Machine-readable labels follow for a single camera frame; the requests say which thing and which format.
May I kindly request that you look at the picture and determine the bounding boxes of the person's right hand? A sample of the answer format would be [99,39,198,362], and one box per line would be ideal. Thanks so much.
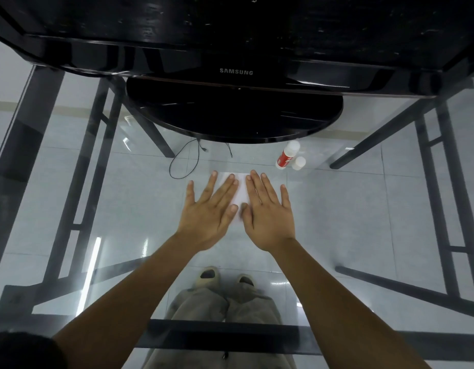
[241,170,297,253]

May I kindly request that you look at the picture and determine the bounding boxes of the person's left hand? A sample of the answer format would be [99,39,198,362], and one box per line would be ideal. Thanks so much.
[176,171,239,253]

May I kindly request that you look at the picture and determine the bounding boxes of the white paper sheet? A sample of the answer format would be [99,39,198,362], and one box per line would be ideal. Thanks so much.
[216,172,254,226]

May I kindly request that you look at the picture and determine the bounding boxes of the person's left forearm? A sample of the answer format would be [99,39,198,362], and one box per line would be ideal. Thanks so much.
[52,233,202,369]

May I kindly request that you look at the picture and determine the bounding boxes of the person's right forearm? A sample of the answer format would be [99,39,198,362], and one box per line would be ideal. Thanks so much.
[267,237,432,369]

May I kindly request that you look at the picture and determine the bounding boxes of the red and white glue stick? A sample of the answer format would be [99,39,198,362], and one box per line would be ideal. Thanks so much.
[275,140,301,170]

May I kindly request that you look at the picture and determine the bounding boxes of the black round monitor stand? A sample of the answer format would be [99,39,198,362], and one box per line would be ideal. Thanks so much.
[125,76,344,145]

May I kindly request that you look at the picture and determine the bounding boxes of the beige trousers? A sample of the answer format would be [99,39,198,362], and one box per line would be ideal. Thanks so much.
[142,283,299,369]

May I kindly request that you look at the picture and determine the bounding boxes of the black monitor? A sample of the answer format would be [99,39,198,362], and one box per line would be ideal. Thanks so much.
[0,0,474,99]

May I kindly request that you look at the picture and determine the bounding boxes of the black cable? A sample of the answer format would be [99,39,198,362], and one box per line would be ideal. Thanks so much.
[168,138,234,180]

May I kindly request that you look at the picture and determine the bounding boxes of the black metal table frame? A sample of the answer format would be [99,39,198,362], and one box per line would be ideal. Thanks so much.
[0,64,474,362]

